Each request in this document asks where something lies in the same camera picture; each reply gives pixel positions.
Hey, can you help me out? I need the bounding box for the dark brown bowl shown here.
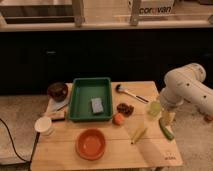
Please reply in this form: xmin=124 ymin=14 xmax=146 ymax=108
xmin=47 ymin=82 xmax=68 ymax=102

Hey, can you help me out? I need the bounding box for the grey blue sponge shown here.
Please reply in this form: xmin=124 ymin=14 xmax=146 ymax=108
xmin=91 ymin=98 xmax=104 ymax=114

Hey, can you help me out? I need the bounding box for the white cardboard box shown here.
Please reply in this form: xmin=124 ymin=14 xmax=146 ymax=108
xmin=139 ymin=0 xmax=174 ymax=15

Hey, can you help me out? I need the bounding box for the yellow green cup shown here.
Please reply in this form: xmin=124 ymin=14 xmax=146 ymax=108
xmin=148 ymin=101 xmax=162 ymax=117

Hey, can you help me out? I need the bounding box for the green plastic tray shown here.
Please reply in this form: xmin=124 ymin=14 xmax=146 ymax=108
xmin=68 ymin=77 xmax=113 ymax=122

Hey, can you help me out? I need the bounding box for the dish brush with handle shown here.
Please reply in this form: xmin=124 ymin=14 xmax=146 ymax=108
xmin=115 ymin=84 xmax=149 ymax=104

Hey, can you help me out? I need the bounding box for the brown grape cluster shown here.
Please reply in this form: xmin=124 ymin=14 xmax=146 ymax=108
xmin=117 ymin=103 xmax=134 ymax=116

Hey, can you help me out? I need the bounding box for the orange toy fruit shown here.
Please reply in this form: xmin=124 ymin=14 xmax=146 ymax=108
xmin=113 ymin=113 xmax=125 ymax=125

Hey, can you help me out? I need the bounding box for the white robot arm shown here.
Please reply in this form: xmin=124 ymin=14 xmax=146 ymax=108
xmin=159 ymin=63 xmax=213 ymax=125

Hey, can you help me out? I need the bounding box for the red bowl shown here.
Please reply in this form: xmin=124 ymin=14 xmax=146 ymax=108
xmin=75 ymin=129 xmax=106 ymax=161

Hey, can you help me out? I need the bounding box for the black cable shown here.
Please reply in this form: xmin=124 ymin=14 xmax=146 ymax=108
xmin=0 ymin=118 xmax=32 ymax=164

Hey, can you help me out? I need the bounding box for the yellow banana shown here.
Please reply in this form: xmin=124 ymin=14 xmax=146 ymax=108
xmin=131 ymin=128 xmax=147 ymax=144

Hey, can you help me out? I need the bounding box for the green cucumber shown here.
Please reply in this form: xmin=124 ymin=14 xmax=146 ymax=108
xmin=159 ymin=118 xmax=174 ymax=141

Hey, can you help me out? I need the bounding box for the white cup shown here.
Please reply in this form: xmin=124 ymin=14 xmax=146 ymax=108
xmin=34 ymin=116 xmax=53 ymax=135

